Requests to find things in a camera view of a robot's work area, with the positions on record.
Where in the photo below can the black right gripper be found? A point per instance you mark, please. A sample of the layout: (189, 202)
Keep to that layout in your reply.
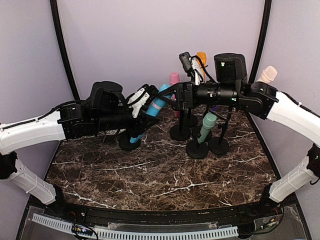
(179, 89)

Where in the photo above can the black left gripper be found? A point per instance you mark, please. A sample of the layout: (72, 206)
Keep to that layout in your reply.
(141, 125)

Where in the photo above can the blue microphone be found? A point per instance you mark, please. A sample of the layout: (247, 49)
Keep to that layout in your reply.
(155, 107)

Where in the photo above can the black stand of blue microphone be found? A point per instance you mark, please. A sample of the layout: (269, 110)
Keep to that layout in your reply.
(125, 143)

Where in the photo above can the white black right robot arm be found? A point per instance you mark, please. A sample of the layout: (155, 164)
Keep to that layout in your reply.
(231, 88)

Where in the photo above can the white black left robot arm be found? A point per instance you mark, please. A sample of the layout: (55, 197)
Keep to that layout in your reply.
(104, 110)

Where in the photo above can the pink microphone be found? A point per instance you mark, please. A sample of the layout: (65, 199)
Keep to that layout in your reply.
(174, 78)

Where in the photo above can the black stand of orange microphone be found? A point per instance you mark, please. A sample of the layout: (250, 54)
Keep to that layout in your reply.
(190, 120)

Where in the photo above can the black stand of pink microphone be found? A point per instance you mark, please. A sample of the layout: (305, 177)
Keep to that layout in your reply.
(180, 132)

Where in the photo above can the black stand of purple microphone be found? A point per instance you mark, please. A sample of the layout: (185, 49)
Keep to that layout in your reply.
(196, 131)

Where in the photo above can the purple microphone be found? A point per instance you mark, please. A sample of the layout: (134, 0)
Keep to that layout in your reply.
(215, 108)

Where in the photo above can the green microphone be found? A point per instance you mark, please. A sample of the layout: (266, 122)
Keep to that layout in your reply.
(208, 122)

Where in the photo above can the orange microphone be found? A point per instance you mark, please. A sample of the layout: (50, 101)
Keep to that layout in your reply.
(202, 55)

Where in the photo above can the black stand of green microphone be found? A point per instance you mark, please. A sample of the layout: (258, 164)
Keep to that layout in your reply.
(197, 150)

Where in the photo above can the black stand of beige microphone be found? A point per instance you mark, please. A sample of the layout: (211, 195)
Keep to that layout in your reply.
(219, 145)

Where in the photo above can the beige microphone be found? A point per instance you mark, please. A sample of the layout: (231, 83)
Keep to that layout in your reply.
(268, 75)

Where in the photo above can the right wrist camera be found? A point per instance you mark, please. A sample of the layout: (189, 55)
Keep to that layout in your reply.
(185, 60)

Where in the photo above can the black right corner post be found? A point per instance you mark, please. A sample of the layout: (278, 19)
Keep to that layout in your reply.
(261, 40)

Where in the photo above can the black corner post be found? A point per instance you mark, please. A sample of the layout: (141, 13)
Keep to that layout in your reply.
(62, 49)
(261, 40)

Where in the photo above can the white slotted cable duct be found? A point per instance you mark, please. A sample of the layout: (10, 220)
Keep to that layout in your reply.
(102, 233)

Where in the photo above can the black front rail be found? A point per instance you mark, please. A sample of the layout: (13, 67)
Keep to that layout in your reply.
(234, 215)

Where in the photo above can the black left corner post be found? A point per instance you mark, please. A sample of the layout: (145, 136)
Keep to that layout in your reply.
(62, 49)

